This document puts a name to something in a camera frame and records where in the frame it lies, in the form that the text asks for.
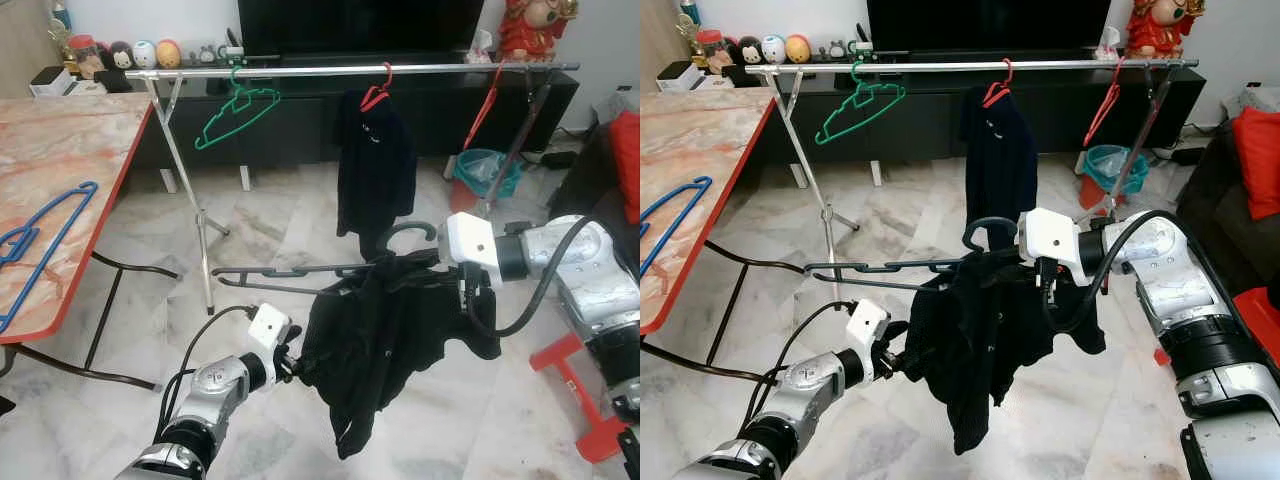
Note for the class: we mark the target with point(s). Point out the silver metal clothes rack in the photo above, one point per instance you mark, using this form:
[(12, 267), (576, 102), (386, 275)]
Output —
[(350, 68), (970, 65)]

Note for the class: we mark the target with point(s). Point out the black plastic hanger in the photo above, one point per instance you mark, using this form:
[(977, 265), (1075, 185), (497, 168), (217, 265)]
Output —
[(280, 269), (870, 265)]

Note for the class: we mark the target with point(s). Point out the marble top folding table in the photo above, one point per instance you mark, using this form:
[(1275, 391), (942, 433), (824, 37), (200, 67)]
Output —
[(60, 150), (700, 140)]

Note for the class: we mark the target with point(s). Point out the black low tv console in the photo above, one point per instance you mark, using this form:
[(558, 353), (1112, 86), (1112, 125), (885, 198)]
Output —
[(300, 125), (930, 120)]

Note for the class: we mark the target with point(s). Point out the green mug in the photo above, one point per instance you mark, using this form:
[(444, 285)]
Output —
[(232, 52), (861, 48)]

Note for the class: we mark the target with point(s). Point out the dark grey fabric sofa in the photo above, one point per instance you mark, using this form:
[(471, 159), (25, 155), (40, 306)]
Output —
[(1215, 220), (595, 190)]

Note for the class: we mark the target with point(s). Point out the blue plastic hanger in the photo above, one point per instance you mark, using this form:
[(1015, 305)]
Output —
[(705, 180), (90, 185)]

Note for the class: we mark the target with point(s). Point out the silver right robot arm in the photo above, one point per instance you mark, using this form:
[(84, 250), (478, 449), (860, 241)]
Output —
[(1180, 290), (590, 280)]

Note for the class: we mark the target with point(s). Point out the yellow round plush toy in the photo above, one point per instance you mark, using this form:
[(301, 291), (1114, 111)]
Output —
[(168, 53), (798, 48)]

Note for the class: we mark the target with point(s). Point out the red lid jar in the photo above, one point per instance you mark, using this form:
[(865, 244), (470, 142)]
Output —
[(712, 53), (83, 58)]

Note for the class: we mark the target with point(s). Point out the small grey figurine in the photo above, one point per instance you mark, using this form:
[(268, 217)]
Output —
[(205, 54), (835, 50)]

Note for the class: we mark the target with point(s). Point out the red bin with teal bag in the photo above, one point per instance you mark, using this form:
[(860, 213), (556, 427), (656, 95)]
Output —
[(485, 175), (1112, 170)]

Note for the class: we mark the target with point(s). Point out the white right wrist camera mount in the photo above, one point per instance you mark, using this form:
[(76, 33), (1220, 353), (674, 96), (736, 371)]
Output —
[(470, 245), (1045, 240)]

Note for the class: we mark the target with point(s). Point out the red plastic hanger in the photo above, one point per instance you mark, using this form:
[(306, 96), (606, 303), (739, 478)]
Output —
[(480, 110), (1100, 105), (993, 96), (372, 100)]

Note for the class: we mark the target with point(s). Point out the white tissue box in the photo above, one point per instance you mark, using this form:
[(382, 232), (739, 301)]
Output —
[(480, 48), (1110, 45)]

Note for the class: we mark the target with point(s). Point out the green plastic hanger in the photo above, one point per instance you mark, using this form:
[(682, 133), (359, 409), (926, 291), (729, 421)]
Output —
[(238, 98), (860, 94)]

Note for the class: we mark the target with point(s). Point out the red cushion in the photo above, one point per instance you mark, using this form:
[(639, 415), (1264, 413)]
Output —
[(1260, 155), (625, 160)]

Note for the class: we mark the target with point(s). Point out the black television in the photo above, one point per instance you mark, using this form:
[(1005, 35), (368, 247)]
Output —
[(990, 22), (360, 25)]

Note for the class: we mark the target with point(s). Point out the side table with lace cloth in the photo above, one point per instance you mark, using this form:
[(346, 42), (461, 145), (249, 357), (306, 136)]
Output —
[(615, 105), (1250, 100)]

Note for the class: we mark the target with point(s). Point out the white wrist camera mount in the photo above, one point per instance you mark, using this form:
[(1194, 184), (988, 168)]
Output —
[(470, 245), (268, 328), (867, 322), (1045, 240)]

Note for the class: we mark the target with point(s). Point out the black round plush toy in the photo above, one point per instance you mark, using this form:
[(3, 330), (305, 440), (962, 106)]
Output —
[(750, 51), (121, 55)]

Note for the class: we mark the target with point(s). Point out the light wood cabinet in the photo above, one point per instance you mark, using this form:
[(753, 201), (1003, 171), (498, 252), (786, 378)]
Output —
[(20, 50), (660, 45)]

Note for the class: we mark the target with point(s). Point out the gold trophy figurine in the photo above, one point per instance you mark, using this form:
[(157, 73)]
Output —
[(690, 42), (62, 45)]

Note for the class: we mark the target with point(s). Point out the white round plush toy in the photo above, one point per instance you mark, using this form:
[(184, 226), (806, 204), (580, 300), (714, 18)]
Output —
[(144, 54), (773, 50)]

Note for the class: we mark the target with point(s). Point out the black shirt small white print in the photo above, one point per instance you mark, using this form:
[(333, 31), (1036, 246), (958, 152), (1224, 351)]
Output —
[(1000, 160), (375, 170)]

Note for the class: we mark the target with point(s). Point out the black garment with green logo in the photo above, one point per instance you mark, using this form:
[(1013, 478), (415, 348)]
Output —
[(990, 335), (380, 340)]

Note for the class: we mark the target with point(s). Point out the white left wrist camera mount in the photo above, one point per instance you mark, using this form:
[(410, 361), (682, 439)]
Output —
[(867, 322), (268, 328)]

